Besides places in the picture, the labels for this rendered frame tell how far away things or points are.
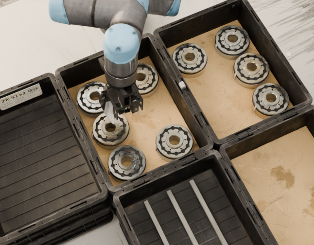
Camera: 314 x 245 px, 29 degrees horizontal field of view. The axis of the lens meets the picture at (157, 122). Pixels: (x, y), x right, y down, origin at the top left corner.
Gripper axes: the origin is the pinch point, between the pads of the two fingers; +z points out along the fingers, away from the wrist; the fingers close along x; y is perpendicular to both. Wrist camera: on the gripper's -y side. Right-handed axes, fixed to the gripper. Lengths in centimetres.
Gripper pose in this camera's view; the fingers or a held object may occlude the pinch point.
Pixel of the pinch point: (118, 108)
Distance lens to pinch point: 160.9
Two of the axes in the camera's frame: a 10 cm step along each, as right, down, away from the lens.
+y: 4.3, 8.1, -4.0
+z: -0.5, 4.6, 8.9
